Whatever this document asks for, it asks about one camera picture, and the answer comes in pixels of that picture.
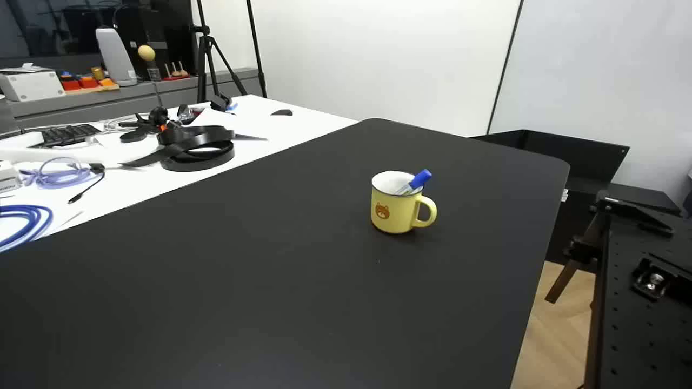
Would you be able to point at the yellow mug with bear print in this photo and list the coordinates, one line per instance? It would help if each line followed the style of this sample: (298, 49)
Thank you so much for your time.
(395, 213)

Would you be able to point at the blue and white marker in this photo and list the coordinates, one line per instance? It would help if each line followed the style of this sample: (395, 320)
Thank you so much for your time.
(415, 182)

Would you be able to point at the black computer mouse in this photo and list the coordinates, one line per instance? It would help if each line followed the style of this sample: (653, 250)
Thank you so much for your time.
(281, 114)

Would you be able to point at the yellow ball on stand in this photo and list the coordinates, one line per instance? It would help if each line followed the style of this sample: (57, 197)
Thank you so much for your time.
(148, 57)

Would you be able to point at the grey white chair back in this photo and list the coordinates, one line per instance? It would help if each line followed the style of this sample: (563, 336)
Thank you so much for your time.
(115, 57)

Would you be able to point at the orange red toy blocks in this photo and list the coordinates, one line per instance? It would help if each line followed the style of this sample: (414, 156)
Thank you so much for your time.
(94, 81)

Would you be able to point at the black keyboard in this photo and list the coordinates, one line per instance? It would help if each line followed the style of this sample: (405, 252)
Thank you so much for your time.
(67, 134)

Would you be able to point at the black perforated side table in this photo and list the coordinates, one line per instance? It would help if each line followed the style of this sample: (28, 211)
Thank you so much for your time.
(636, 342)

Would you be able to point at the white box device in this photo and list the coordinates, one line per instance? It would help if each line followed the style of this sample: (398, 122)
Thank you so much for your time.
(21, 86)

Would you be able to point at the black camera tripod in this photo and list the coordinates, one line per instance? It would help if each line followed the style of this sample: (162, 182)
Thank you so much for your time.
(206, 53)

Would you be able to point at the black metal clamp mount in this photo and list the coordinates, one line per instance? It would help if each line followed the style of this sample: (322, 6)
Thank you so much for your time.
(657, 278)

